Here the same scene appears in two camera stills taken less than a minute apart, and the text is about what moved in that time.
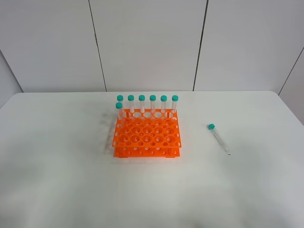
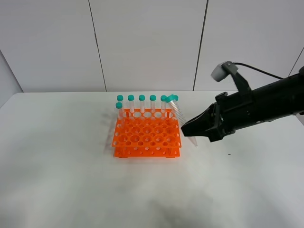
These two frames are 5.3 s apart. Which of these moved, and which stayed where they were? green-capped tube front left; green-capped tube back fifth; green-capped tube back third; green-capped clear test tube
Moved: green-capped clear test tube
Stayed: green-capped tube back fifth; green-capped tube front left; green-capped tube back third
